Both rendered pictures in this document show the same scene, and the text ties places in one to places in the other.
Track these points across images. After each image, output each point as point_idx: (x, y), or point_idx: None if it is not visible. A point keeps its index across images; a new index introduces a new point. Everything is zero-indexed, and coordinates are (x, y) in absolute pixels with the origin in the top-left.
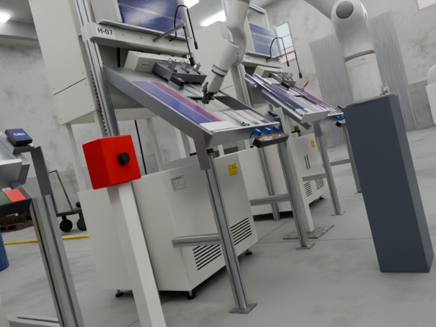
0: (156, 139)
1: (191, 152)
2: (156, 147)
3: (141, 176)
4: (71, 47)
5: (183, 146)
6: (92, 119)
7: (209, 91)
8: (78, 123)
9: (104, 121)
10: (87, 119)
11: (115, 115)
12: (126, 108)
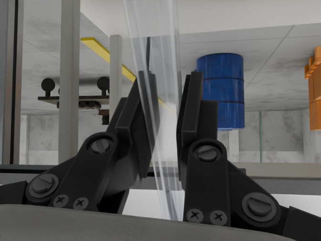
0: (110, 109)
1: (62, 25)
2: (118, 89)
3: (233, 1)
4: None
5: (79, 49)
6: (315, 166)
7: (253, 231)
8: (320, 163)
9: (256, 163)
10: None
11: (276, 168)
12: (314, 177)
